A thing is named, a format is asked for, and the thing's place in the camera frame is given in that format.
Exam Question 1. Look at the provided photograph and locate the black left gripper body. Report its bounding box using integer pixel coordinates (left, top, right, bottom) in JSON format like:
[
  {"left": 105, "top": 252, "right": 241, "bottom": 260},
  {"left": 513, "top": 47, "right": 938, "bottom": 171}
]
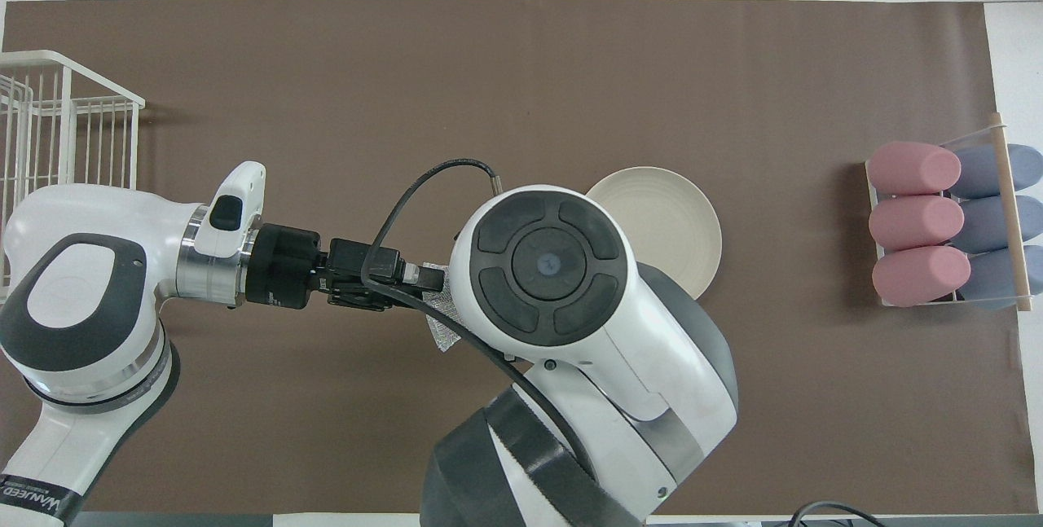
[{"left": 328, "top": 239, "right": 405, "bottom": 312}]

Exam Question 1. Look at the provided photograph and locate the clear plastic wrap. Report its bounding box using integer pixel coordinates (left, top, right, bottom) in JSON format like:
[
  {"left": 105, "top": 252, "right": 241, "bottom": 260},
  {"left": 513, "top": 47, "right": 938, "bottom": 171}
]
[{"left": 422, "top": 262, "right": 467, "bottom": 354}]

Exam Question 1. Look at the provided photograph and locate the cream round plate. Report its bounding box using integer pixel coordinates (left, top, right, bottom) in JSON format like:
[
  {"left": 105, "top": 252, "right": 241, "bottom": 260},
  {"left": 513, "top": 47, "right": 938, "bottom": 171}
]
[{"left": 585, "top": 166, "right": 723, "bottom": 301}]

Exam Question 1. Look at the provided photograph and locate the brown table mat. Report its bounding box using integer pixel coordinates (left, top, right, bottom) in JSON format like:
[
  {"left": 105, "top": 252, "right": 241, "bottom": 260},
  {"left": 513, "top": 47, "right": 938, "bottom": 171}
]
[{"left": 0, "top": 0, "right": 1029, "bottom": 516}]

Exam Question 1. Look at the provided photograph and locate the pink cup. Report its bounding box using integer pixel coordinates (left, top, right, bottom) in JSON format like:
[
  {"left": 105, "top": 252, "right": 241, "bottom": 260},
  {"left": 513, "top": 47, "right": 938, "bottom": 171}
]
[
  {"left": 866, "top": 142, "right": 962, "bottom": 195},
  {"left": 869, "top": 195, "right": 966, "bottom": 253},
  {"left": 872, "top": 245, "right": 972, "bottom": 308}
]

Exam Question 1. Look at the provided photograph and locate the clear acrylic cup rack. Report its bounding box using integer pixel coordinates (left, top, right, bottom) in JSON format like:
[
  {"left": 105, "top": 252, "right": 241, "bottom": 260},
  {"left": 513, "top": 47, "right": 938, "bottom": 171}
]
[{"left": 865, "top": 125, "right": 1034, "bottom": 313}]

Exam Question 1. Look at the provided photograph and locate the blue-grey cup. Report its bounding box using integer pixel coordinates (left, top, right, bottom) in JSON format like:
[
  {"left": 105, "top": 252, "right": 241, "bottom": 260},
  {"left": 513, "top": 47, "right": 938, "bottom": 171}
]
[
  {"left": 953, "top": 195, "right": 1043, "bottom": 253},
  {"left": 952, "top": 143, "right": 1043, "bottom": 199},
  {"left": 958, "top": 246, "right": 1043, "bottom": 310}
]

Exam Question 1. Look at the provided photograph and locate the white wire basket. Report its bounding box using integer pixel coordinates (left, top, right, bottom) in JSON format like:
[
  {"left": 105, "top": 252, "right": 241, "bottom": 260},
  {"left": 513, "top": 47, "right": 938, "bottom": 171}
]
[{"left": 0, "top": 51, "right": 146, "bottom": 300}]

